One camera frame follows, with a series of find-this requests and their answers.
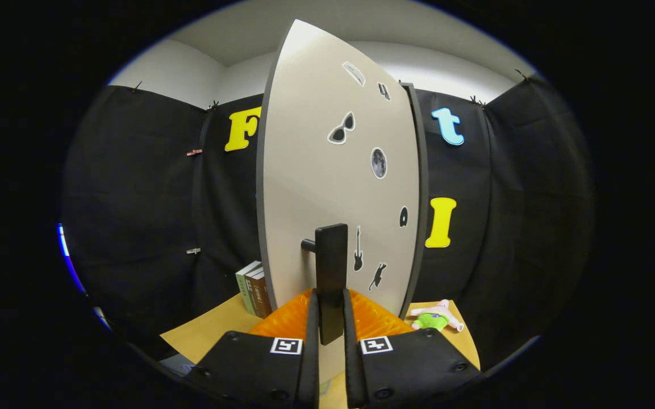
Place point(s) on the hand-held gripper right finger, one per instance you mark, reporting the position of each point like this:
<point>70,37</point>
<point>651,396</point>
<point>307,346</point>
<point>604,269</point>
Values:
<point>353,363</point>

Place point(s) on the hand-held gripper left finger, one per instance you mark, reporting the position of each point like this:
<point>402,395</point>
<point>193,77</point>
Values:
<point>310,363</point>

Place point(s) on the pink and green plush toy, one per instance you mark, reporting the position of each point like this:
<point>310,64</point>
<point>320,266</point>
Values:
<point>432,321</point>

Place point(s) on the dark grey cabinet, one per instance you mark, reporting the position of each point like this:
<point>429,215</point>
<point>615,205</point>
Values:
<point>421,199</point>

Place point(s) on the black backdrop cloth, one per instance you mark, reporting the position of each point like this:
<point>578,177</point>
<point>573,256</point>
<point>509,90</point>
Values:
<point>134,199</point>

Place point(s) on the black clip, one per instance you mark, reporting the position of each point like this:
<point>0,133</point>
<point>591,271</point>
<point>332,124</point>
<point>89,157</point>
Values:
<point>212,105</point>
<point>136,87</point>
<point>478,101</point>
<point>522,74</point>

